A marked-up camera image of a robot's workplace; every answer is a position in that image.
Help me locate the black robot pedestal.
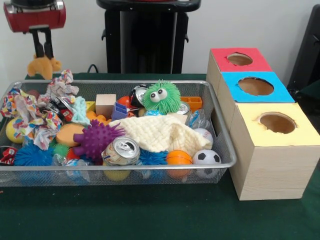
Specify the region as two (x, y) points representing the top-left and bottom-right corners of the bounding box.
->
(96, 0), (203, 75)

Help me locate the blue spiky ball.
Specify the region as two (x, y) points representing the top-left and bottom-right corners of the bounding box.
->
(13, 142), (56, 168)

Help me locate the black chair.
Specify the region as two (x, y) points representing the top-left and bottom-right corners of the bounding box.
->
(287, 4), (320, 101)

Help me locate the colourful patterned cloth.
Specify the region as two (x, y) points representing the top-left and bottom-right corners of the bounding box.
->
(0, 70), (81, 151)

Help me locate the purple spiky ball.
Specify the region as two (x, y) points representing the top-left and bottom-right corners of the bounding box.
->
(72, 120), (126, 162)

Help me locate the small orange basketball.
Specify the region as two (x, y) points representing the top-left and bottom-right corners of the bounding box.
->
(166, 149), (193, 179)

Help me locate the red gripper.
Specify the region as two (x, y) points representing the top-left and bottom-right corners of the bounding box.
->
(4, 1), (67, 60)

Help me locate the tan plush toy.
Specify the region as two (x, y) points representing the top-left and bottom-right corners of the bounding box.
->
(27, 54), (62, 80)

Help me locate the wooden box with three holes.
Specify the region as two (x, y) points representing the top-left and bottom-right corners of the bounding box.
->
(206, 47), (320, 201)

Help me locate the yellow ball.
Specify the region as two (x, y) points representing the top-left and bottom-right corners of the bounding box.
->
(5, 119), (23, 145)

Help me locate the small soccer ball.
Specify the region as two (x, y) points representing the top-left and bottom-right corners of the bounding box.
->
(192, 148), (223, 179)

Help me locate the orange toy block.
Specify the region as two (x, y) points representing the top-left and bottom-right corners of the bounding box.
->
(181, 96), (204, 113)

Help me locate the cream knitted cloth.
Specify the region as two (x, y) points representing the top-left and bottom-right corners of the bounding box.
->
(110, 114), (215, 154)

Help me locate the green fuzzy toy with eyes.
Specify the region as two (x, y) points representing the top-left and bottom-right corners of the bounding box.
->
(142, 80), (182, 115)

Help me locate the clear mesh bin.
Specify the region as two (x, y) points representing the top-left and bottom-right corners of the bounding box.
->
(0, 80), (238, 188)

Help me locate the crushed silver can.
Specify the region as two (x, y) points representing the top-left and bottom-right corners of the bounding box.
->
(102, 136), (141, 167)

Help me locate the black cable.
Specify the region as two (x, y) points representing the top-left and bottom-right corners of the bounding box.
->
(87, 63), (107, 74)

